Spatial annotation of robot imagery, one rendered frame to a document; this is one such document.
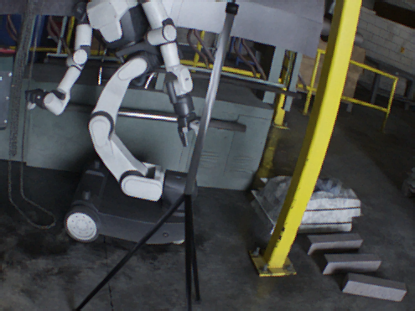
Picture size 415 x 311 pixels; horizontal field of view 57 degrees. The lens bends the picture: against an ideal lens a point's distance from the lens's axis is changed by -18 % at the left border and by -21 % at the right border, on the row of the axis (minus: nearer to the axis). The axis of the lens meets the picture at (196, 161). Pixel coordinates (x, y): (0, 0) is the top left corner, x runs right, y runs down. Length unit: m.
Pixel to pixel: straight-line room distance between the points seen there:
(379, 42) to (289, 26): 6.57
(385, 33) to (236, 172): 6.94
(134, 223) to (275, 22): 1.54
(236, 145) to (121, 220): 1.07
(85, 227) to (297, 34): 1.81
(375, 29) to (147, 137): 7.11
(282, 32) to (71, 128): 1.49
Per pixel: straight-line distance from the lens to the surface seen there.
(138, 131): 2.85
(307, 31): 3.01
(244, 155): 3.05
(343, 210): 3.01
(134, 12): 2.06
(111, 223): 2.28
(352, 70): 6.57
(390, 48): 9.64
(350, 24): 2.05
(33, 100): 2.25
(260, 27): 2.87
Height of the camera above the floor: 1.37
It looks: 24 degrees down
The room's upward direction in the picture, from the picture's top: 14 degrees clockwise
